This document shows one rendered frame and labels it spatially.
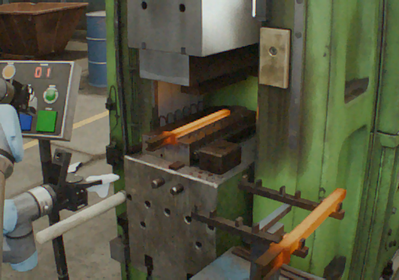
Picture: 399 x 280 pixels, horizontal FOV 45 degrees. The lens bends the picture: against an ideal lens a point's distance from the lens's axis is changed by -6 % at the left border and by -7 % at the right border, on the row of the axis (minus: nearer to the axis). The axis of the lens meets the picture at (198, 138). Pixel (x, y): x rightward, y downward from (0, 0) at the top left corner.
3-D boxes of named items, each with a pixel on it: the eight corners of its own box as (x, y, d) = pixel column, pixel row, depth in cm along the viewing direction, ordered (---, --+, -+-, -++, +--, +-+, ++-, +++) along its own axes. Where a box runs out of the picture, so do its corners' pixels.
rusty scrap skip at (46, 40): (37, 69, 730) (34, 12, 701) (-32, 59, 823) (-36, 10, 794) (91, 54, 826) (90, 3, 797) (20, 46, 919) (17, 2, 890)
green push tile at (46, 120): (53, 132, 174) (56, 111, 176) (35, 130, 176) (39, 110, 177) (55, 133, 176) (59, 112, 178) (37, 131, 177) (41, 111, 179)
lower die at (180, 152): (189, 166, 163) (189, 141, 160) (142, 152, 174) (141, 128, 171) (257, 131, 194) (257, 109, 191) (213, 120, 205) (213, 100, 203)
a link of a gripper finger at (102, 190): (119, 192, 139) (86, 196, 136) (118, 172, 136) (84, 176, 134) (121, 197, 136) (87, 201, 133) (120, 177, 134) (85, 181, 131)
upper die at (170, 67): (189, 86, 154) (189, 55, 150) (139, 77, 165) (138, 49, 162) (259, 64, 185) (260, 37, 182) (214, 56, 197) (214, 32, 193)
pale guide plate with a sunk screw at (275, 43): (285, 88, 148) (287, 31, 142) (258, 83, 153) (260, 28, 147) (288, 87, 149) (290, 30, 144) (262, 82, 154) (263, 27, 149)
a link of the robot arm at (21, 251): (1, 257, 127) (-7, 222, 123) (40, 256, 129) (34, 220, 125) (-5, 275, 120) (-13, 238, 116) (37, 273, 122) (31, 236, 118)
